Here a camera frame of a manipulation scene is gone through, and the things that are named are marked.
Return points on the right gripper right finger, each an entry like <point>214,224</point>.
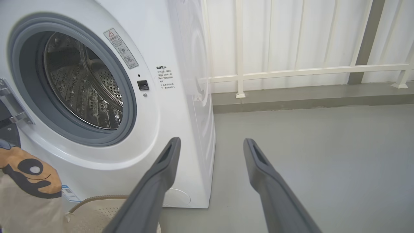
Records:
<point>278,200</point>

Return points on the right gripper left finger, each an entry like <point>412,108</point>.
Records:
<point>145,197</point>

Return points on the cream and orange garment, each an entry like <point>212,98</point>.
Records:
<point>29,194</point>

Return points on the black washing machine door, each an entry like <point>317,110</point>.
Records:
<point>8,132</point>

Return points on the white front-load washing machine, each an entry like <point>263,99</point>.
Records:
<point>161,123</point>

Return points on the black door latch socket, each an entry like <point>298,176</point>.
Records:
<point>143,85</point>

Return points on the perforated steel washer drum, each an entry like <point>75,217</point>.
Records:
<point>77,87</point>

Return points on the metal door hinge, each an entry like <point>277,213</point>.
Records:
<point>13,103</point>

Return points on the round white filter cover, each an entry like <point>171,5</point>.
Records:
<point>178,198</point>

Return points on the cream perforated laundry basket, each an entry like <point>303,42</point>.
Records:
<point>97,213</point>

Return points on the blue energy label sticker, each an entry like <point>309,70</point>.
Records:
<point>69,194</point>

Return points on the white metal railing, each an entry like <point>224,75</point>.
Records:
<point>291,72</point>

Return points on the grey warning sticker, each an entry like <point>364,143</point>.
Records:
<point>121,48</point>

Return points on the grey vertical pillar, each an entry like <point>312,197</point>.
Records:
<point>365,42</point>

